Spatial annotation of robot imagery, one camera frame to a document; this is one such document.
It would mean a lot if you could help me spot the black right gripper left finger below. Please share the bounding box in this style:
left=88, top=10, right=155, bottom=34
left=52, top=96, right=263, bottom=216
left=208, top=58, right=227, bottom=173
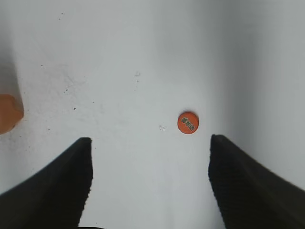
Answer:
left=0, top=137, right=93, bottom=229

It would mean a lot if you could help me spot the orange bottle cap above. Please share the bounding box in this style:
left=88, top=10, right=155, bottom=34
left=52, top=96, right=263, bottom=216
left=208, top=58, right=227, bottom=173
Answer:
left=177, top=111, right=199, bottom=135

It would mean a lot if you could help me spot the orange soda bottle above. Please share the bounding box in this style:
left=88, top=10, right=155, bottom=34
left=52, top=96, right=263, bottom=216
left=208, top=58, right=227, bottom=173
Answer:
left=0, top=94, right=24, bottom=134

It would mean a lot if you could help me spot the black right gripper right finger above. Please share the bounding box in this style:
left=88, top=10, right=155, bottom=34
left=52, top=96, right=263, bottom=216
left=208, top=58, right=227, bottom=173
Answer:
left=208, top=135, right=305, bottom=229

